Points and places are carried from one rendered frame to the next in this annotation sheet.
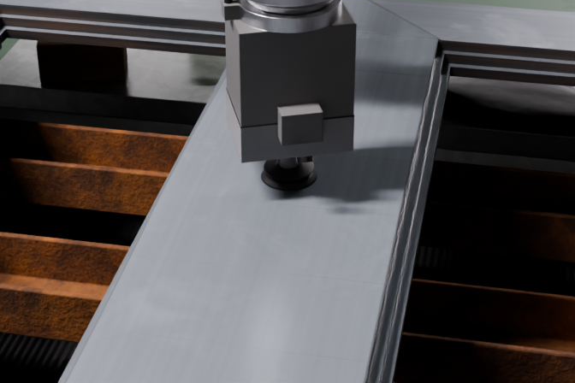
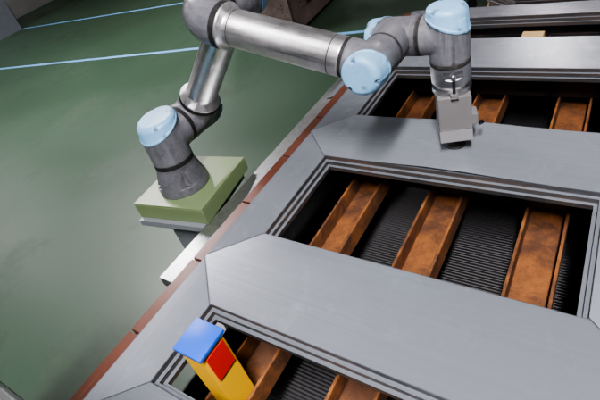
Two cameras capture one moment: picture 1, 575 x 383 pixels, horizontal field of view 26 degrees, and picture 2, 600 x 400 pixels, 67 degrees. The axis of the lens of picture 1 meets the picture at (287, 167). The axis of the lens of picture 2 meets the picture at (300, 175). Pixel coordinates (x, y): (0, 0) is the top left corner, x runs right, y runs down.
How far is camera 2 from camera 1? 1.11 m
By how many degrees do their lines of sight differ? 49
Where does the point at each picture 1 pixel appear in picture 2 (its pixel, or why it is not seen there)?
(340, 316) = (542, 135)
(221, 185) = (459, 158)
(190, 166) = (444, 165)
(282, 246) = (501, 145)
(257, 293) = (529, 151)
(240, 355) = (566, 154)
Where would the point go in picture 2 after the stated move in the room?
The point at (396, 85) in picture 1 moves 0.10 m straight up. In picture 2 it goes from (389, 123) to (383, 87)
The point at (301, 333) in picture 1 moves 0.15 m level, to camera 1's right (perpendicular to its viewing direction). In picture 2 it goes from (553, 142) to (548, 103)
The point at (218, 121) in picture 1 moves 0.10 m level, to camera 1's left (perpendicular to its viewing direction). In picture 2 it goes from (409, 160) to (401, 191)
